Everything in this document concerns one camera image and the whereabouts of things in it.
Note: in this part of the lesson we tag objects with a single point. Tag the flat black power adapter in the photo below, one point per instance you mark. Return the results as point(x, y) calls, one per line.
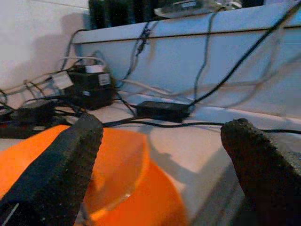
point(162, 109)

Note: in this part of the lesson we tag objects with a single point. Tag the orange plastic plate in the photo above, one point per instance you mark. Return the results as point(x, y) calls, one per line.
point(160, 200)

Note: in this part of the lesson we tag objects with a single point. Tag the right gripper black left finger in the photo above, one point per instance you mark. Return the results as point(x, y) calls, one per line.
point(51, 179)

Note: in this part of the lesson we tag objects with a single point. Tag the black power brick white label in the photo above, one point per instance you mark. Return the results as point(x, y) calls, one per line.
point(94, 96)

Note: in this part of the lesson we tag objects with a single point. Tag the black power strip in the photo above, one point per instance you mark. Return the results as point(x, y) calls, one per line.
point(14, 131)

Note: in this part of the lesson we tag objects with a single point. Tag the stainless steel sink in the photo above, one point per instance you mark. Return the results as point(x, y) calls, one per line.
point(216, 202)

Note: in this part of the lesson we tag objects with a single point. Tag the orange plastic bowl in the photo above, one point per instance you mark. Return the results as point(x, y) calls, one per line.
point(122, 164)

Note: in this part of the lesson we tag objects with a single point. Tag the white labelled plug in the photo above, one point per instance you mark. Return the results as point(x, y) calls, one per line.
point(62, 80)

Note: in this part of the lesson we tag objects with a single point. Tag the grey flat tray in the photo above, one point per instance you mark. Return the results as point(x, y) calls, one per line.
point(183, 10)

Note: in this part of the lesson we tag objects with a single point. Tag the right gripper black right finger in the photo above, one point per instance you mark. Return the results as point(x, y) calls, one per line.
point(265, 179)

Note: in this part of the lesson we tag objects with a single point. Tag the small black power adapter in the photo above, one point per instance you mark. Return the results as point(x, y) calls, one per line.
point(35, 110)

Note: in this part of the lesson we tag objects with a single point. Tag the white charger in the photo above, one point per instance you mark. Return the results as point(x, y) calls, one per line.
point(94, 68)

